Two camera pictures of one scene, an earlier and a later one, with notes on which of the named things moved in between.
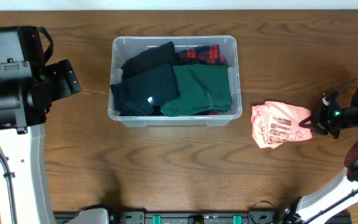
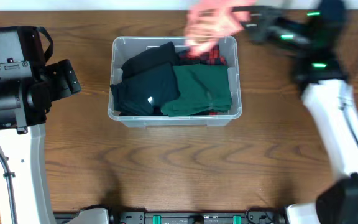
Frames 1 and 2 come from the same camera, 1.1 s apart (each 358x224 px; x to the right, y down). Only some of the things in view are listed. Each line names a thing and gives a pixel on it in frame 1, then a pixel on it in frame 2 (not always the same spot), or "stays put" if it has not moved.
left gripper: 66,79 stays put
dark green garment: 203,88 stays put
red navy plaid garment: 205,55 stays put
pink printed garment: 274,124 → 208,21
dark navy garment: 139,95 stays put
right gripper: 319,125 → 258,33
